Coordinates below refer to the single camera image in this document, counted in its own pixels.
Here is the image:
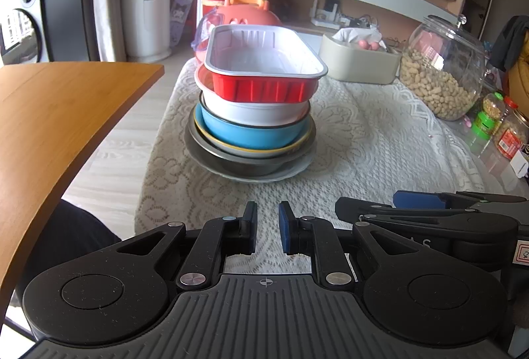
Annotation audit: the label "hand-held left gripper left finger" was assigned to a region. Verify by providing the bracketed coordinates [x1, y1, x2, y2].
[117, 201, 258, 292]

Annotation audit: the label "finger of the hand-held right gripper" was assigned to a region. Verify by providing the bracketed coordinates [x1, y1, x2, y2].
[335, 198, 520, 238]
[393, 190, 529, 211]

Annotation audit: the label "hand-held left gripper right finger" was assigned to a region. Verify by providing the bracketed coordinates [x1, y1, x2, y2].
[278, 200, 415, 289]

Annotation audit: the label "stainless steel bowl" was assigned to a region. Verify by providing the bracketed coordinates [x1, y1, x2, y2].
[188, 111, 317, 178]

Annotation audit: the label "white bowl with yellow rim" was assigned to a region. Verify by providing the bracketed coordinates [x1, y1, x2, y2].
[193, 111, 317, 159]

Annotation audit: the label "blue bowl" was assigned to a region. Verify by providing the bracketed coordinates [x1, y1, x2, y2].
[195, 100, 311, 149]

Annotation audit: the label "white paper bowl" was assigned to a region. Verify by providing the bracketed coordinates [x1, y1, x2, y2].
[194, 63, 310, 126]

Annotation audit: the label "white rectangular tray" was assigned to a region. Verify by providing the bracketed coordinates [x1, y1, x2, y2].
[204, 25, 328, 102]

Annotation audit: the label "white lace tablecloth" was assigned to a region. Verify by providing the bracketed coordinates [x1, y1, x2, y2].
[134, 57, 503, 275]

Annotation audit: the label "small white box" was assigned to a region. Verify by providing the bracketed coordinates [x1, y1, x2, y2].
[509, 154, 529, 178]

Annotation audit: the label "green candy dispenser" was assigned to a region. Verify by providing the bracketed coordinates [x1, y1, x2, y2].
[471, 92, 506, 138]

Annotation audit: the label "plastic jar with red label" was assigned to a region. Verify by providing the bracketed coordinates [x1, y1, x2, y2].
[494, 111, 529, 160]

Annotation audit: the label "large glass jar of peanuts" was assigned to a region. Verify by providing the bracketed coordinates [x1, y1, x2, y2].
[399, 15, 486, 120]

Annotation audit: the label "white storage box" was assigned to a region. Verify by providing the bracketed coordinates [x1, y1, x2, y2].
[318, 30, 402, 85]

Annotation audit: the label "yellow cushion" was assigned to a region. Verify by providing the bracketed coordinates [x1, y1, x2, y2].
[506, 53, 529, 103]

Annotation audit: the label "white plastic bag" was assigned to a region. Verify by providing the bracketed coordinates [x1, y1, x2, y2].
[331, 28, 383, 44]

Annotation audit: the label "dark jacket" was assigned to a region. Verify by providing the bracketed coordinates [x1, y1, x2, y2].
[490, 16, 529, 72]

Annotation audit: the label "person's dark trousers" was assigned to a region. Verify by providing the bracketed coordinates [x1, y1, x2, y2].
[14, 202, 122, 304]

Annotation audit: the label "white router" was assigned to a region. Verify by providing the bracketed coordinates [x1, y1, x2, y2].
[311, 0, 345, 27]

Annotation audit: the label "pink toy basket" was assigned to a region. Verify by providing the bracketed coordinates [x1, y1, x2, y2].
[202, 0, 282, 29]

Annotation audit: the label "wooden table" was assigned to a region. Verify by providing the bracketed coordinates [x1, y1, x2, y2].
[0, 62, 165, 293]

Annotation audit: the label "purple skateboard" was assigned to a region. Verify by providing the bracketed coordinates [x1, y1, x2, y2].
[169, 0, 198, 48]

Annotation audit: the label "washing machine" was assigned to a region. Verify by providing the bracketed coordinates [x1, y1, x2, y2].
[0, 0, 46, 66]

